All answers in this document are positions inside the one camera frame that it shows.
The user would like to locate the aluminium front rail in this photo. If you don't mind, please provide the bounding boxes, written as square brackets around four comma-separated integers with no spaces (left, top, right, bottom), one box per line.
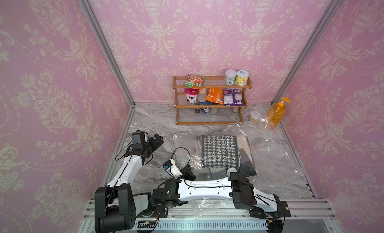
[83,199,337,221]

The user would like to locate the white vacuum bag valve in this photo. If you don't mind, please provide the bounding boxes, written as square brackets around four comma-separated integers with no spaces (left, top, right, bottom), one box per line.
[227,167,238,177]

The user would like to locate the black white houndstooth scarf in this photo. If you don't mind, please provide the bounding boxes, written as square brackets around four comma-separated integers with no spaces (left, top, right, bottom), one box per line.
[201,135,240,168]

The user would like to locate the purple snack bag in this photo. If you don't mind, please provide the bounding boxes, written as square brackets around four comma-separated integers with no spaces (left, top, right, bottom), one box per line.
[223,89,245,107]

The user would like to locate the orange snack bag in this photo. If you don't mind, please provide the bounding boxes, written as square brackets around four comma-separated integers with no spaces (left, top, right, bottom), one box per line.
[206,88,224,104]

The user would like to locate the yellow white cup can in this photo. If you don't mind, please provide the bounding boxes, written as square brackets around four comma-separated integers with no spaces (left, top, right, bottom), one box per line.
[235,70,250,86]

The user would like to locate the green white cup can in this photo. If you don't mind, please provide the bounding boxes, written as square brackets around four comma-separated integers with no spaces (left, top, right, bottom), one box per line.
[225,69,237,85]

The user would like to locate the orange soap pump bottle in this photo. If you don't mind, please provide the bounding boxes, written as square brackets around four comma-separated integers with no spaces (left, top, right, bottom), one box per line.
[267,97,291,127]

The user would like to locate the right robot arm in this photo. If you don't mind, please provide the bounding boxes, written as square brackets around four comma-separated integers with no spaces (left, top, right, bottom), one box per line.
[153,172,290,220]

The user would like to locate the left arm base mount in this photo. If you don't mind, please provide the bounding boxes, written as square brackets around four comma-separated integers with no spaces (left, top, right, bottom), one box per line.
[134,199,168,218]

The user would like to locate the small white bottle on shelf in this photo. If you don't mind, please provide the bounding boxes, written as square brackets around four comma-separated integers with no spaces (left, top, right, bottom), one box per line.
[198,88,207,103]

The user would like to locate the pink lid yogurt cup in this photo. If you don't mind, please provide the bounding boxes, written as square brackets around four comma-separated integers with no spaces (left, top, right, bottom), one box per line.
[184,88,199,104]

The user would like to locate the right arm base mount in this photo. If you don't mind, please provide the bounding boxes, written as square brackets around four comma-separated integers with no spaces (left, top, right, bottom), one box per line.
[249,201,292,221]

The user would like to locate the beige knitted scarf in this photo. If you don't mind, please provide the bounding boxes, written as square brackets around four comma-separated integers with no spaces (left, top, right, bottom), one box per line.
[195,134,252,168]

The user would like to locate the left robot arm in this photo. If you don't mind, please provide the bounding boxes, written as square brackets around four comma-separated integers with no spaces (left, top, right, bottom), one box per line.
[95,130,164,233]

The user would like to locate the red green snack packet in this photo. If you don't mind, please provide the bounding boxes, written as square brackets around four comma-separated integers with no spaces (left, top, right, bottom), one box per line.
[183,74,205,90]

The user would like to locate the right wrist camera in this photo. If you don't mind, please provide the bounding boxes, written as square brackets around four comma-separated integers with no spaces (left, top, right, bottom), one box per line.
[163,159,182,179]

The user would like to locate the wooden three-tier shelf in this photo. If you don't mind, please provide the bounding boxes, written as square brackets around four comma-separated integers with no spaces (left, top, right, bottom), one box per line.
[173,76,253,125]

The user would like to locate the clear plastic vacuum bag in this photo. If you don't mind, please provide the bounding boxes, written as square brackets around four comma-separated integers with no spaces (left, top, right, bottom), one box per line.
[172,118,307,217]

